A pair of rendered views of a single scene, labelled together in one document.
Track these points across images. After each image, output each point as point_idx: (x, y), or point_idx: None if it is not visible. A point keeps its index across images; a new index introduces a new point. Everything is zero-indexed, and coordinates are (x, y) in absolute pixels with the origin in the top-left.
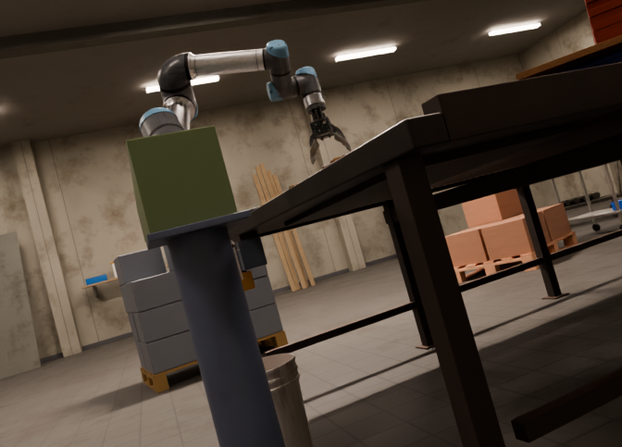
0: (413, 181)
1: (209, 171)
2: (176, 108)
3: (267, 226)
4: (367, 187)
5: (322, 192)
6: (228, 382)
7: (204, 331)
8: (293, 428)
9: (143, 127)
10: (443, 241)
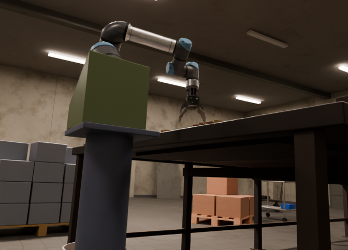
0: (319, 149)
1: (136, 96)
2: None
3: None
4: (233, 146)
5: (215, 137)
6: None
7: (93, 211)
8: None
9: (95, 50)
10: (328, 200)
